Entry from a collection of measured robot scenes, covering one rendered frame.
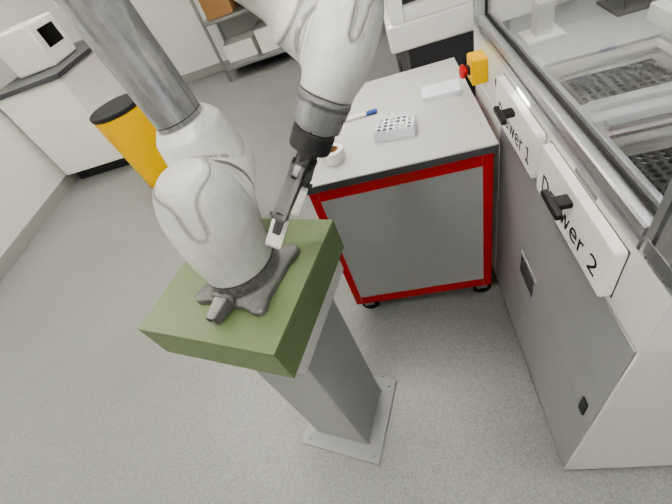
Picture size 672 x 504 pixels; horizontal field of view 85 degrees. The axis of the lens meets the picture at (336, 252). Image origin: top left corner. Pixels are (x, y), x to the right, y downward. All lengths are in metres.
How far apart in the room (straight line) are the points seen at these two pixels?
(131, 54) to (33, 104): 3.43
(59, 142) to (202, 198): 3.69
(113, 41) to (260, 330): 0.54
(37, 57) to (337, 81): 3.81
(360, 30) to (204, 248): 0.41
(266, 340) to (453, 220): 0.82
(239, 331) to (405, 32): 1.33
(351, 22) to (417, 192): 0.71
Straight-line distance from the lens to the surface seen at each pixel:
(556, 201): 0.74
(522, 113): 0.94
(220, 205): 0.65
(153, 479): 1.86
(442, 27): 1.72
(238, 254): 0.69
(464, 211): 1.29
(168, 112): 0.80
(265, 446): 1.63
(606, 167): 0.69
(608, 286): 0.71
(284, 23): 0.72
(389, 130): 1.22
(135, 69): 0.78
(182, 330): 0.83
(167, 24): 5.45
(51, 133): 4.27
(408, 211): 1.25
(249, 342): 0.72
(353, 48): 0.59
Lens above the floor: 1.41
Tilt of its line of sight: 45 degrees down
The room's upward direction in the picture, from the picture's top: 24 degrees counter-clockwise
